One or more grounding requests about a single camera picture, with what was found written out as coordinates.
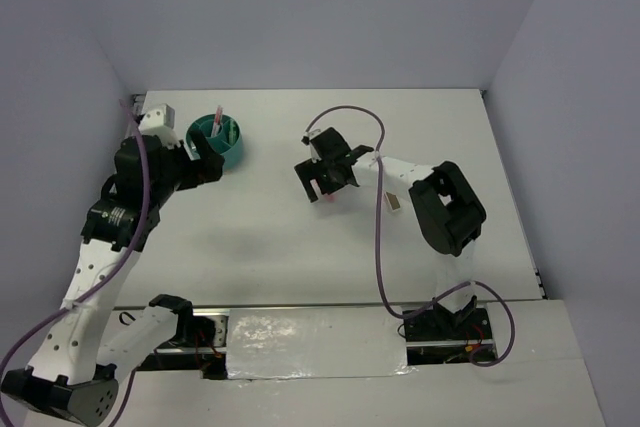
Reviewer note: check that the silver white pen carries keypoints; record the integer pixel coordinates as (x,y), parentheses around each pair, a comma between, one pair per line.
(219,122)

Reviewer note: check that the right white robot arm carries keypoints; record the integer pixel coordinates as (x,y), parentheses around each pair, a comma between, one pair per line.
(448,212)

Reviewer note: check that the green highlighter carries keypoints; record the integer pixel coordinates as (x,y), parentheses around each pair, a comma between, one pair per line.
(233,132)

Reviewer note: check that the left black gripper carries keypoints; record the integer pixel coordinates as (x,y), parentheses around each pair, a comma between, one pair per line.
(207,168)

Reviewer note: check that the teal round divided organizer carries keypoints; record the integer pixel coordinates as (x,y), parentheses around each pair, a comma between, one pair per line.
(233,154)

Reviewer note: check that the pink pen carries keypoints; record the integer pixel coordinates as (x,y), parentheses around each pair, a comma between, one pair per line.
(216,122)

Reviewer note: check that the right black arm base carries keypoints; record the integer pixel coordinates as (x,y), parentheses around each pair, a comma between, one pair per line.
(427,343)

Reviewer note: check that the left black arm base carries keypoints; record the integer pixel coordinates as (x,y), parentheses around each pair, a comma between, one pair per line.
(202,350)

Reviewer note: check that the brown-top white eraser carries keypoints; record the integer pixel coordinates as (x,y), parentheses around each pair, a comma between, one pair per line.
(392,202)

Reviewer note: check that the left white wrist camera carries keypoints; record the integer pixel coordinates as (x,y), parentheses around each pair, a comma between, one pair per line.
(159,122)

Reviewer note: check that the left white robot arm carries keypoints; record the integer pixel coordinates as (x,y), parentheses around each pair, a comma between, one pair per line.
(76,375)

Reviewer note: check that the silver foil sheet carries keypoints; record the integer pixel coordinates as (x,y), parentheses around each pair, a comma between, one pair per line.
(310,343)

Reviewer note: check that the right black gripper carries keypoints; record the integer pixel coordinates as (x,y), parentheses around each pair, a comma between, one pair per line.
(309,170)

